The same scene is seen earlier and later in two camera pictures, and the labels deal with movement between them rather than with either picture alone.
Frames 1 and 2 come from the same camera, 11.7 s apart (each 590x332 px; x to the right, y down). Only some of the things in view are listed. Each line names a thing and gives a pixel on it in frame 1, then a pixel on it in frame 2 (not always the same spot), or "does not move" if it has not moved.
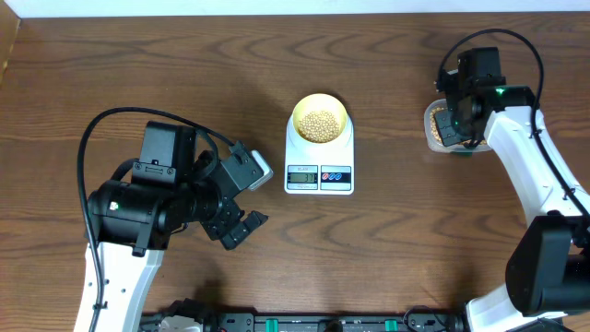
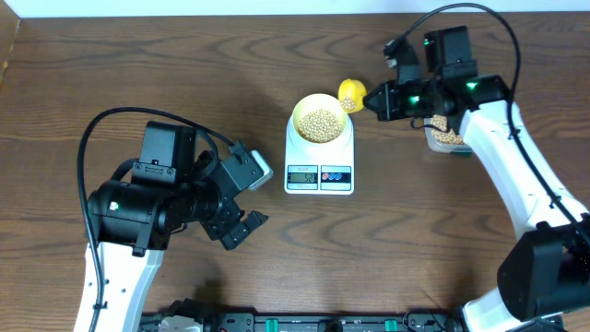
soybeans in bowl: [319, 126] does not move
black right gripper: [448, 136] → [390, 111]
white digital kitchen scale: [319, 169] does not move
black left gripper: [221, 222] does not move
